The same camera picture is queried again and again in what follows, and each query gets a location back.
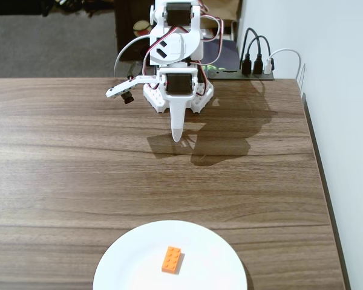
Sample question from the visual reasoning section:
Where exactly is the white usb plug with cable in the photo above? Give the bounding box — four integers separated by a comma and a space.
263, 48, 302, 82

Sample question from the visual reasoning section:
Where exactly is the white and black camera cable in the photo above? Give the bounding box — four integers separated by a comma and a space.
113, 35, 152, 82

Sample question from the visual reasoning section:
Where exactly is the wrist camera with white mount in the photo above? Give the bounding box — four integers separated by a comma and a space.
105, 75, 159, 105

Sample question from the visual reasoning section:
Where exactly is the black usb plug with cable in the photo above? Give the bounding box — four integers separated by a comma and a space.
240, 27, 258, 76
252, 35, 272, 76

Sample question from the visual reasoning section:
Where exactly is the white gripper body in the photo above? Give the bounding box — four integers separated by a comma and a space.
159, 68, 198, 103

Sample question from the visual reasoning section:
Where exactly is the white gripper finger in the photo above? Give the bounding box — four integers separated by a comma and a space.
169, 100, 191, 143

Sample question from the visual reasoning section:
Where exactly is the black usb hub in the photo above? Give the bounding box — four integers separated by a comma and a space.
208, 68, 275, 82

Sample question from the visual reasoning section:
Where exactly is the black object with cables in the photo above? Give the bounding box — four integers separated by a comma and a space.
0, 0, 116, 18

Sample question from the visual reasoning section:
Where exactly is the red white black ball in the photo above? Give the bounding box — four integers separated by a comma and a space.
132, 20, 152, 37

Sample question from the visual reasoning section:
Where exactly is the red black white servo wire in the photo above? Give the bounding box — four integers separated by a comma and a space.
143, 26, 179, 82
199, 14, 225, 72

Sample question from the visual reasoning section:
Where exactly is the orange lego block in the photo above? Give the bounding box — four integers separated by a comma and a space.
161, 246, 185, 275

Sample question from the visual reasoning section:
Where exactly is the dark brown cabinet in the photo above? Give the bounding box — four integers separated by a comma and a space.
114, 0, 157, 66

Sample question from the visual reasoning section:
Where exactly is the white round plate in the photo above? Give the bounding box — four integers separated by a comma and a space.
93, 219, 248, 290

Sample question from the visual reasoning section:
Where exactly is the dark box with green print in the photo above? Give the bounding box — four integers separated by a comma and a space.
203, 37, 241, 73

